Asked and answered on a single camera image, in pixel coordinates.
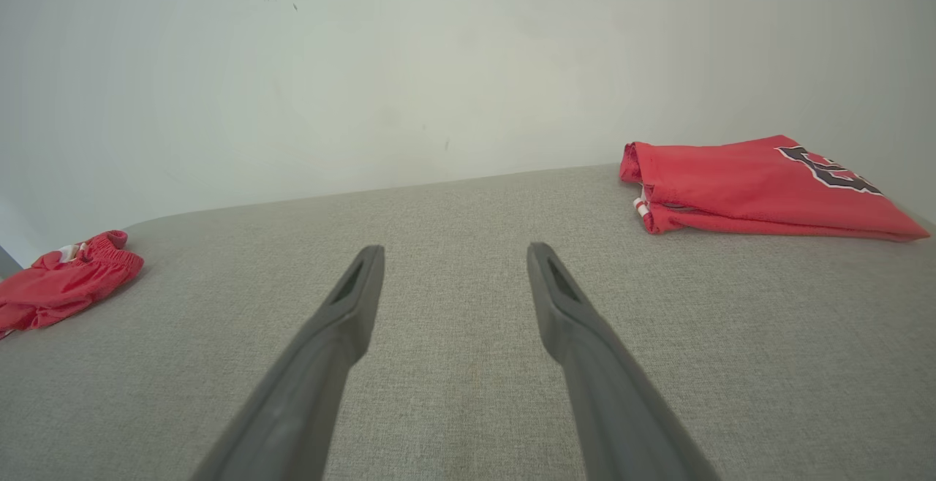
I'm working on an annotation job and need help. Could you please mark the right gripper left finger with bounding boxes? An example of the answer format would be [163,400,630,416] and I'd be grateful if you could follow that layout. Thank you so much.
[190,245,386,481]

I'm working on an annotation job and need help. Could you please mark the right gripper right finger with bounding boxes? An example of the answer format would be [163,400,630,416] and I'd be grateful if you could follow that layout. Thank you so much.
[526,242,721,481]

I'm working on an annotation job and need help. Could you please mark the red Bulls jersey white sleeves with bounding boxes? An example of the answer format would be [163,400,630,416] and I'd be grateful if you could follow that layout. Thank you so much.
[619,134,932,243]

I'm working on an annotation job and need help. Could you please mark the red shorts white trim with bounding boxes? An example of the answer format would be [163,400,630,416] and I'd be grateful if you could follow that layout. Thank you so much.
[0,230,146,340]

